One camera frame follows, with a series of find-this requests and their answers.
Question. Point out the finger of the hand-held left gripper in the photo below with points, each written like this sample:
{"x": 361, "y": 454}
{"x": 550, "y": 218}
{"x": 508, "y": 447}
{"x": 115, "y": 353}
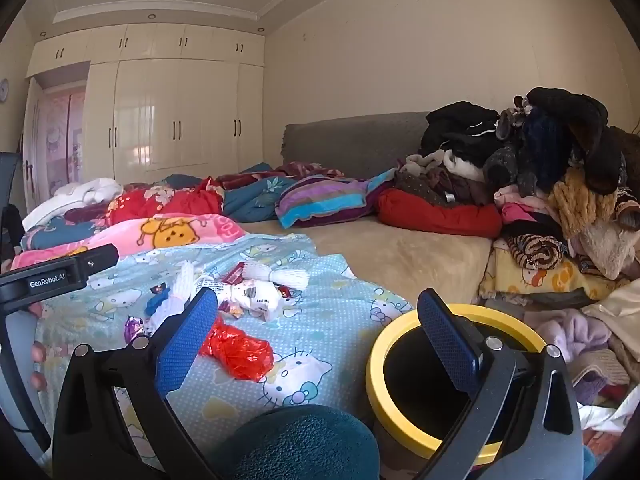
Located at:
{"x": 100, "y": 260}

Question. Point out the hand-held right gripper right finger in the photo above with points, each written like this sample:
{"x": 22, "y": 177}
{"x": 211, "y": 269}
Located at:
{"x": 445, "y": 345}

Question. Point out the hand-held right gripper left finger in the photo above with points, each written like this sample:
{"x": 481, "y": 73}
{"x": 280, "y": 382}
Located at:
{"x": 185, "y": 345}

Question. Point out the blue wrapper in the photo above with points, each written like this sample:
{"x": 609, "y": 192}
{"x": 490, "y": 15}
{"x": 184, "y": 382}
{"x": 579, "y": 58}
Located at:
{"x": 157, "y": 305}

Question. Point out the red plastic bag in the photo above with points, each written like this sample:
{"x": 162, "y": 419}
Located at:
{"x": 240, "y": 352}

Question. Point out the white wrappers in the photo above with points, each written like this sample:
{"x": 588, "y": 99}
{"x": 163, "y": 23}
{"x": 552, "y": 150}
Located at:
{"x": 180, "y": 285}

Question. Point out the dark twisted candy wrapper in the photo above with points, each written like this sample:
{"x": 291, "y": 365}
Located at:
{"x": 160, "y": 289}

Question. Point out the yellow-rimmed black trash bin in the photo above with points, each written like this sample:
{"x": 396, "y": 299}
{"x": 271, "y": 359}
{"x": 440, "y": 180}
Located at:
{"x": 380, "y": 360}

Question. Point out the white labelled wrapper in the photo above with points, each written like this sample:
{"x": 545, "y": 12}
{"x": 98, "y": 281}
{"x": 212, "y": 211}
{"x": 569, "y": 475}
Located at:
{"x": 255, "y": 297}

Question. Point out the red shiny candy wrapper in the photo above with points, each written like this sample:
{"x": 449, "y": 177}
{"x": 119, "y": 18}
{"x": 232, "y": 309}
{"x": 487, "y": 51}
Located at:
{"x": 284, "y": 291}

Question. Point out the person's left hand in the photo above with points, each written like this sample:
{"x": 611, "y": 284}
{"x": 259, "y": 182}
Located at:
{"x": 39, "y": 352}

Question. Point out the dark blue cartoon quilt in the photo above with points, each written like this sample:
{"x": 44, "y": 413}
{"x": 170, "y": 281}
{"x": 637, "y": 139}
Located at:
{"x": 55, "y": 235}

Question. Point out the white cloth bundle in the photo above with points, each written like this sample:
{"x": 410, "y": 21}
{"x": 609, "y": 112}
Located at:
{"x": 85, "y": 192}

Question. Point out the grey cloth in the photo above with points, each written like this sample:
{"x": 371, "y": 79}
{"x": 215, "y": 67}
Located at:
{"x": 510, "y": 306}

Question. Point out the red floral quilt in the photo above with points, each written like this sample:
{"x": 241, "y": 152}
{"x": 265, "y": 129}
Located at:
{"x": 175, "y": 202}

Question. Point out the beige pillow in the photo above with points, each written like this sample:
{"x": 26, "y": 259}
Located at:
{"x": 400, "y": 260}

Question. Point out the pink cartoon blanket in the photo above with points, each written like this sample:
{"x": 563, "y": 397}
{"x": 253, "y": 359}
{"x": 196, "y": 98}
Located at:
{"x": 200, "y": 230}

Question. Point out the black chair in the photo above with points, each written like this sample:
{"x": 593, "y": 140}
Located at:
{"x": 10, "y": 180}

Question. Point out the yellow cartoon blanket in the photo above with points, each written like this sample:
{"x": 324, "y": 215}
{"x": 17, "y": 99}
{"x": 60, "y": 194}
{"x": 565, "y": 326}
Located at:
{"x": 550, "y": 280}

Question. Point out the red folded quilt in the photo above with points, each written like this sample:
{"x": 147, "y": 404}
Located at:
{"x": 440, "y": 220}

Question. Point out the light blue cat print blanket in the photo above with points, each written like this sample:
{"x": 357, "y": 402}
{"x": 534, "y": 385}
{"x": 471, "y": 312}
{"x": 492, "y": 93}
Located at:
{"x": 310, "y": 320}

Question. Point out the tiger striped garment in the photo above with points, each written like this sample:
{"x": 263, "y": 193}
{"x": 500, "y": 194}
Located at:
{"x": 537, "y": 252}

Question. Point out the lilac fleece garment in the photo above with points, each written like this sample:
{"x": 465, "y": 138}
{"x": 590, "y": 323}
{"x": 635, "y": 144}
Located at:
{"x": 575, "y": 330}

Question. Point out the pink decorated door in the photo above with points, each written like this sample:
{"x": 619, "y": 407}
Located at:
{"x": 60, "y": 135}

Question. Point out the teal round cushion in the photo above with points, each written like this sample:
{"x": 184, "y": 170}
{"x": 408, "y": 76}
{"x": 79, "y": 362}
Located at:
{"x": 300, "y": 445}

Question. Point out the beige knit garment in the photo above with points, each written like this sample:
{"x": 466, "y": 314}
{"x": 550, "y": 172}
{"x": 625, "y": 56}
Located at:
{"x": 597, "y": 365}

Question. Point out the pink garment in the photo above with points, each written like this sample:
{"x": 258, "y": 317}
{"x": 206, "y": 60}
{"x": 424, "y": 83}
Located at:
{"x": 520, "y": 207}

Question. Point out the teal leaf print quilt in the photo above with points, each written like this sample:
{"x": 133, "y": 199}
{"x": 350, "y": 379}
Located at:
{"x": 255, "y": 200}

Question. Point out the brown dotted garment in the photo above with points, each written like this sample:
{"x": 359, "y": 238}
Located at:
{"x": 425, "y": 185}

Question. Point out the cream wardrobe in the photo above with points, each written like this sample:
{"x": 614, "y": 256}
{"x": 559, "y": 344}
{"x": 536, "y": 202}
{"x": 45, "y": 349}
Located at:
{"x": 175, "y": 110}

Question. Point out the cream satin curtain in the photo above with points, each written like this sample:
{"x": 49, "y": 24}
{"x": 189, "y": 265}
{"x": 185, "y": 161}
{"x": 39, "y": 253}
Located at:
{"x": 615, "y": 315}

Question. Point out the white fleece garment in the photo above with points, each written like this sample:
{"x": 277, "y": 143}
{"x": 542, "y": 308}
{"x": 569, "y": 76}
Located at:
{"x": 460, "y": 166}

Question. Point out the cream plush garment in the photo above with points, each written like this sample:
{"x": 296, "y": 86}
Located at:
{"x": 600, "y": 250}

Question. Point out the white crumpled cloth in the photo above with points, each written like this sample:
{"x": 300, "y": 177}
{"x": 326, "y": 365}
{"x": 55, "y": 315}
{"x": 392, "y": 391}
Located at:
{"x": 620, "y": 410}

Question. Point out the grey speckled garment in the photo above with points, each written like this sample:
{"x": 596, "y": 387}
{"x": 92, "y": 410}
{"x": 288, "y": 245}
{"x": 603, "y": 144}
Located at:
{"x": 505, "y": 165}

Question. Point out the orange print cloth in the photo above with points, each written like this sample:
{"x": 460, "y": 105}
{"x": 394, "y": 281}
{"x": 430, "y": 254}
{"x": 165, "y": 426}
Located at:
{"x": 605, "y": 447}

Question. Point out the purple striped blanket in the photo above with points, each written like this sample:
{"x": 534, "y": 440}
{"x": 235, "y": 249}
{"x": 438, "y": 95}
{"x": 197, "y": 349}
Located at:
{"x": 320, "y": 197}

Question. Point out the tan fluffy garment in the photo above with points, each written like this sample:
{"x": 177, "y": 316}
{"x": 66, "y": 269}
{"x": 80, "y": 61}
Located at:
{"x": 580, "y": 205}

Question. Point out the maroon blanket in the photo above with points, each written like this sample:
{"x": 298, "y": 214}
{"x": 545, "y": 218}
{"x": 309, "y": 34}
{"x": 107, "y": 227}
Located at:
{"x": 300, "y": 169}

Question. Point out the black jacket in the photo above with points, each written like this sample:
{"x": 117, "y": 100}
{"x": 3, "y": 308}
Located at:
{"x": 460, "y": 125}

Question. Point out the grey headboard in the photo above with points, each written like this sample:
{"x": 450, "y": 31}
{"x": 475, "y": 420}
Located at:
{"x": 350, "y": 145}

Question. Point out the dark blue furry garment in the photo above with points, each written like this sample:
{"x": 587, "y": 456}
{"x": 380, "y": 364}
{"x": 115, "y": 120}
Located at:
{"x": 545, "y": 135}

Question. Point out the black fleece garment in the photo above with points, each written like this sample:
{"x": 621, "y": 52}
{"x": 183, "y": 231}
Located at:
{"x": 575, "y": 110}

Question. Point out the wall clock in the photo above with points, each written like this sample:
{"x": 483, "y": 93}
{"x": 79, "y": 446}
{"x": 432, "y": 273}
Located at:
{"x": 4, "y": 89}

